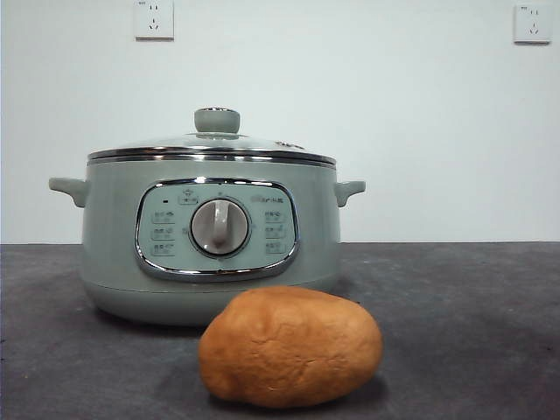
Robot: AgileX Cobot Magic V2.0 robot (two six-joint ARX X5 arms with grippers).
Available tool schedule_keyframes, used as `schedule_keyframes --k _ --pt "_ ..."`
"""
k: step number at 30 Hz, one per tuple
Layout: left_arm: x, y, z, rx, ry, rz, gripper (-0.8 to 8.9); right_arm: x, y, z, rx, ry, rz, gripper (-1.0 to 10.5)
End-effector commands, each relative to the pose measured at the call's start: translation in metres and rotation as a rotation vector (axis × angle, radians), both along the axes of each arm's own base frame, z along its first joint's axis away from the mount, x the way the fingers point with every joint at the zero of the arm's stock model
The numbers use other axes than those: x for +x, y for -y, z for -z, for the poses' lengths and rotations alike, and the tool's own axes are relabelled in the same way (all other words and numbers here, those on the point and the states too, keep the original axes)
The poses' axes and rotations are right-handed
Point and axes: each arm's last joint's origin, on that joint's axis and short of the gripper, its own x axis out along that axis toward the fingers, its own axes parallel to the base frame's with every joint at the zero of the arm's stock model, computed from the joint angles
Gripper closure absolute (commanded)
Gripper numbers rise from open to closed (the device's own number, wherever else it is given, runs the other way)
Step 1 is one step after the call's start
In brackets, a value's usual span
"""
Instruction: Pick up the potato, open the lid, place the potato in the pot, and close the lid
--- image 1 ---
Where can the glass lid with green knob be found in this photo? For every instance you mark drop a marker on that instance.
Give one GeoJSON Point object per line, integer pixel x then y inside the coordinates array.
{"type": "Point", "coordinates": [217, 120]}

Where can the brown potato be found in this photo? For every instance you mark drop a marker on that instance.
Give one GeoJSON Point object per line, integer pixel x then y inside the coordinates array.
{"type": "Point", "coordinates": [289, 350]}

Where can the pale green electric cooking pot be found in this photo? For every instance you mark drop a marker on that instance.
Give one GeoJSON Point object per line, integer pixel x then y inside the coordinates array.
{"type": "Point", "coordinates": [114, 245]}

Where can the white wall socket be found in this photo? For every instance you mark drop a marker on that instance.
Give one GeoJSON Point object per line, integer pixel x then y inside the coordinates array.
{"type": "Point", "coordinates": [532, 24]}
{"type": "Point", "coordinates": [154, 19]}

